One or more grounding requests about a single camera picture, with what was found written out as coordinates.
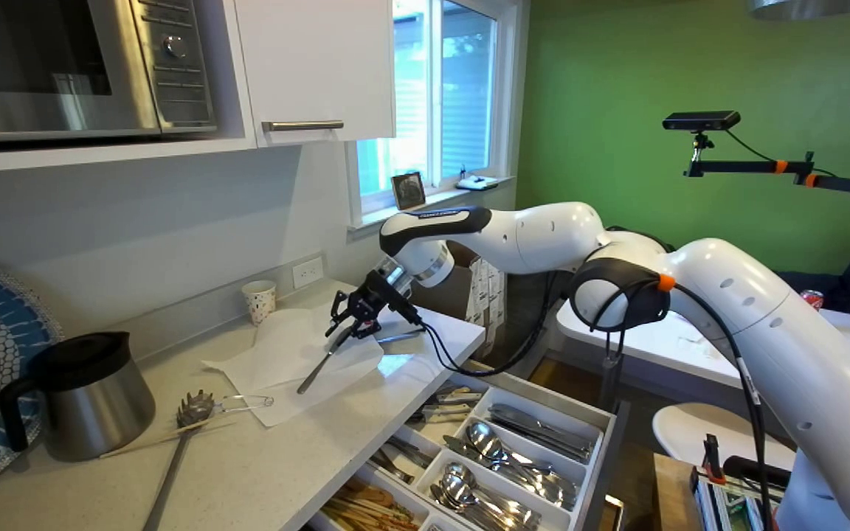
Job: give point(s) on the white round stool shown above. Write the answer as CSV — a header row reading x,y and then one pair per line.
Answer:
x,y
710,431

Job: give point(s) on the white kitchen drawer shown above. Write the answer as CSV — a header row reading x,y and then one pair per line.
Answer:
x,y
598,462

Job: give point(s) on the open cutlery drawer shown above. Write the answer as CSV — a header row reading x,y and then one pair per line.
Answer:
x,y
582,423

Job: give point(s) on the steel coffee carafe black lid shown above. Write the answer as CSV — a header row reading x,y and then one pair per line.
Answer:
x,y
102,401

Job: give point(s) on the patterned paper cup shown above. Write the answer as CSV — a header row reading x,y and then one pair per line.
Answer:
x,y
260,302

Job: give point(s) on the large steel spoon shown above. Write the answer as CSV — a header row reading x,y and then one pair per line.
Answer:
x,y
502,459

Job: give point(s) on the white framed window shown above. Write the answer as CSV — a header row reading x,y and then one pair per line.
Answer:
x,y
413,99

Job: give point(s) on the stainless steel microwave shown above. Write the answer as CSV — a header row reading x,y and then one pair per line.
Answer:
x,y
52,68

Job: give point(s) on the wooden side table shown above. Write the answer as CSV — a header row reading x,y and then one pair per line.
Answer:
x,y
673,497

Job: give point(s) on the wooden chopsticks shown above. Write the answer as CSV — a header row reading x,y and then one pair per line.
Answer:
x,y
368,506

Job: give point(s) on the white cabinet door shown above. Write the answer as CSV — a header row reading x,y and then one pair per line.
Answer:
x,y
316,61

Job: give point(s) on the white striped box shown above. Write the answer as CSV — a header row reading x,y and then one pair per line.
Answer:
x,y
735,506

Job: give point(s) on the white table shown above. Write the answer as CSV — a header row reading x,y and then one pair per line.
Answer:
x,y
602,341

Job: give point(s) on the patterned dish towel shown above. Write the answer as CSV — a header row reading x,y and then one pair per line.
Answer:
x,y
489,304

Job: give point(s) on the grey ceiling lamp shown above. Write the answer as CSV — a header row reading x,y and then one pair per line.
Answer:
x,y
819,7

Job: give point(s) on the red soda can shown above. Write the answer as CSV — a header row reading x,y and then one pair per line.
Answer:
x,y
813,299

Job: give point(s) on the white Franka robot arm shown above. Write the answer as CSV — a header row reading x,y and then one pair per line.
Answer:
x,y
790,325

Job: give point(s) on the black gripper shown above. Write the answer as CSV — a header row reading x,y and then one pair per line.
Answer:
x,y
384,299

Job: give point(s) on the white cloth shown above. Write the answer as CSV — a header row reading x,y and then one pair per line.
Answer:
x,y
267,384

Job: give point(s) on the metal slotted pasta spoon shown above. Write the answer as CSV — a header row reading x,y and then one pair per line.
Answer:
x,y
193,407

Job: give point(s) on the small black framed device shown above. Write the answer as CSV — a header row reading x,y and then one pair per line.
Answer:
x,y
409,189

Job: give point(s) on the white wall outlet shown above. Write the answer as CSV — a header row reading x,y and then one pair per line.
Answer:
x,y
309,273

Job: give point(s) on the black stereo camera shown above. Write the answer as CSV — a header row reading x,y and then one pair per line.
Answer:
x,y
701,118

